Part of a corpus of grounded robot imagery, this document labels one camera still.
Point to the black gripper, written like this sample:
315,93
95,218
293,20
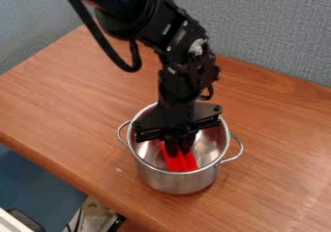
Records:
178,116

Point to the red plastic block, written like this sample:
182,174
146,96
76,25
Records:
178,162

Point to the stainless steel pot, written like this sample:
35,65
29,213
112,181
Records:
216,147

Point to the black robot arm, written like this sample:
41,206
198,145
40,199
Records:
125,23

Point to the white black object at corner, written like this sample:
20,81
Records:
15,221

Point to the metal table leg bracket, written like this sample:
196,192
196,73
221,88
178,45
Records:
94,218

